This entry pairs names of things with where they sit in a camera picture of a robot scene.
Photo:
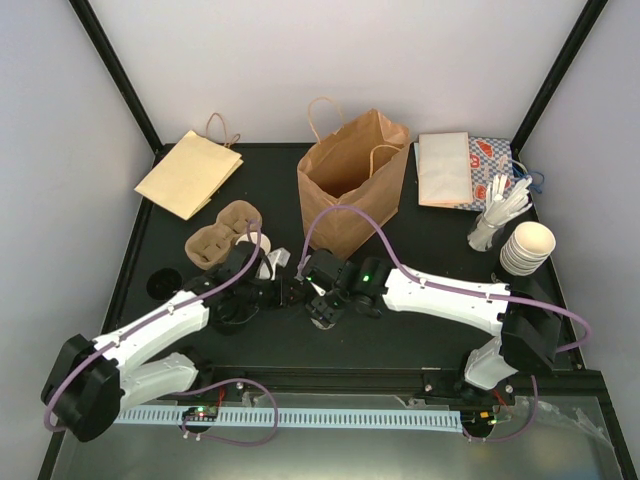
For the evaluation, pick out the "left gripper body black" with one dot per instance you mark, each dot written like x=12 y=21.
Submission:
x=281 y=291

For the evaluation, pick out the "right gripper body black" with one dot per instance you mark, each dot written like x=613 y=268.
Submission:
x=318 y=311

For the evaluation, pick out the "brown kraft paper bag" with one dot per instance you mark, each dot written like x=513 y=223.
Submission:
x=360 y=165

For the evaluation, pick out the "white paper cup black print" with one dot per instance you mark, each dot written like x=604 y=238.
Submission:
x=323 y=321

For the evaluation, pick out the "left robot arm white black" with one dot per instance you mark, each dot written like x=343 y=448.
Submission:
x=93 y=381

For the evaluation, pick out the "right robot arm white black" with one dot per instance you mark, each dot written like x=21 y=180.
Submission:
x=522 y=336

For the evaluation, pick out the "black lid stack left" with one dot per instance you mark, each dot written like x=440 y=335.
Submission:
x=231 y=316

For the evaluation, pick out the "stacked pulp cup carriers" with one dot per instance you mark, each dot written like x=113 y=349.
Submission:
x=210 y=245

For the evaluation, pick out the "white paper bag brown trim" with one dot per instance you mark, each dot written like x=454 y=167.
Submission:
x=443 y=169

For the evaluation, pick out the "bundle of white straws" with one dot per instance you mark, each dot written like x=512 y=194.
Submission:
x=501 y=206

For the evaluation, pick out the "stack of white paper cups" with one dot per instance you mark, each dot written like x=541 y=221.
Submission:
x=529 y=246

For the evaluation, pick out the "blue checkered paper bag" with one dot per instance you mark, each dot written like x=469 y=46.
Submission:
x=490 y=157

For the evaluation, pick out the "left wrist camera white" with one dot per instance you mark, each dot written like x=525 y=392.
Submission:
x=271 y=262

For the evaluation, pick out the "light blue cable duct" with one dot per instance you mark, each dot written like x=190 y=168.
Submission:
x=310 y=418

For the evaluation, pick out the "tan paper bag with handles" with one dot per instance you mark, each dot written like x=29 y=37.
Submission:
x=184 y=181

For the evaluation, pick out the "black frame post left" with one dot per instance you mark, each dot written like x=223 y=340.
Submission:
x=103 y=47

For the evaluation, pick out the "black frame post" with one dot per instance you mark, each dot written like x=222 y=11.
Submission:
x=563 y=61
x=103 y=47

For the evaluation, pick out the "black frame post right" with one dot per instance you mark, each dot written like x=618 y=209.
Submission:
x=563 y=61

